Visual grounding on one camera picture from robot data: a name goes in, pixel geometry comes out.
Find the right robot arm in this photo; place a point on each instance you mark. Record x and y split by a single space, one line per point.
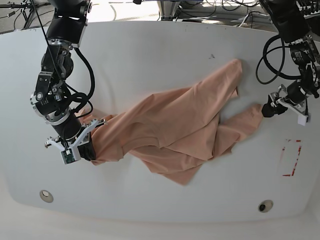
53 99

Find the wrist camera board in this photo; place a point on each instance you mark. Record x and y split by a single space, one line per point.
303 119
70 155

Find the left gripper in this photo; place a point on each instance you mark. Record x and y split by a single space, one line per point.
293 97

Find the round table grommet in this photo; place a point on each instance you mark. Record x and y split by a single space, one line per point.
265 206
46 196

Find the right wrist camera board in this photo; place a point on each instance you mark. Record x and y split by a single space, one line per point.
70 155

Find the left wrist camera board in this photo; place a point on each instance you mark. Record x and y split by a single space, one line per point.
303 119

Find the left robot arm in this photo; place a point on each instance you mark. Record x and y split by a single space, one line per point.
295 35

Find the left round table grommet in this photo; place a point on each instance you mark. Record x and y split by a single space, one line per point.
46 196

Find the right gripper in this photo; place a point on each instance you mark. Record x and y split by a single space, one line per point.
71 132

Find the right round table grommet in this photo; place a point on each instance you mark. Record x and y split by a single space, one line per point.
265 206

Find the grey metal centre post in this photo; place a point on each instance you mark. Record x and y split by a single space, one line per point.
167 9

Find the black tripod stand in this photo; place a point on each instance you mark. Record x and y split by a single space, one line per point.
21 8

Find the peach pink T-shirt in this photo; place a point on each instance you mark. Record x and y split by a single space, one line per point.
175 132

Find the red tape rectangle marking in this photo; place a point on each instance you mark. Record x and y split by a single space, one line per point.
289 157

